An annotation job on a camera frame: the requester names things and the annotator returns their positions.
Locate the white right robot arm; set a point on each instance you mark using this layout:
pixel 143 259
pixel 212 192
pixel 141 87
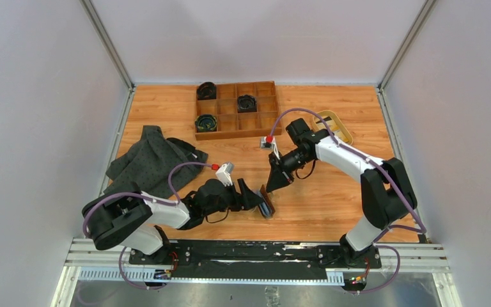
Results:
pixel 386 192

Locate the brown leather card holder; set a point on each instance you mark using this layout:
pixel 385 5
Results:
pixel 266 206

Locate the black coiled belt top-left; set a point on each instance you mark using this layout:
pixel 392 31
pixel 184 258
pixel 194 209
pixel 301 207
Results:
pixel 206 91

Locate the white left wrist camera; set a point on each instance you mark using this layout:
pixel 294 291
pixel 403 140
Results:
pixel 223 174

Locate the yellow oval card tray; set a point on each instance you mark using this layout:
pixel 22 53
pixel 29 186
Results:
pixel 318 125

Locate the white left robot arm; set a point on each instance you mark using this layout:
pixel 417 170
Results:
pixel 133 218

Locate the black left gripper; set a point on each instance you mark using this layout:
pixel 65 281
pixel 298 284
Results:
pixel 247 199

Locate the wooden compartment tray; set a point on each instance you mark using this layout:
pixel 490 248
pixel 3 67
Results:
pixel 236 110

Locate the black-green coiled belt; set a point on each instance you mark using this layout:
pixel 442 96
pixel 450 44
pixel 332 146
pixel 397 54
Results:
pixel 206 123

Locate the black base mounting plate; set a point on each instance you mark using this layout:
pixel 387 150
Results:
pixel 264 260

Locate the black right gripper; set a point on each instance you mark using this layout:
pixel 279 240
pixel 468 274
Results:
pixel 279 178

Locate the dark grey dotted cloth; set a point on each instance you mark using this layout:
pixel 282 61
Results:
pixel 149 161

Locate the credit cards in tray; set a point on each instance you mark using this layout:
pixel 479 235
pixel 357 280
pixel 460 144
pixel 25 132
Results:
pixel 339 130

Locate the black coiled belt middle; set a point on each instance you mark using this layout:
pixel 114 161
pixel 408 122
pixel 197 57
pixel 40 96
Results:
pixel 246 104

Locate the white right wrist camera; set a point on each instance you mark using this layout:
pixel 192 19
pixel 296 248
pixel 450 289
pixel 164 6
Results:
pixel 269 143

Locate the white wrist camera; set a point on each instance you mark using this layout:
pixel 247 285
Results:
pixel 223 174
pixel 269 143

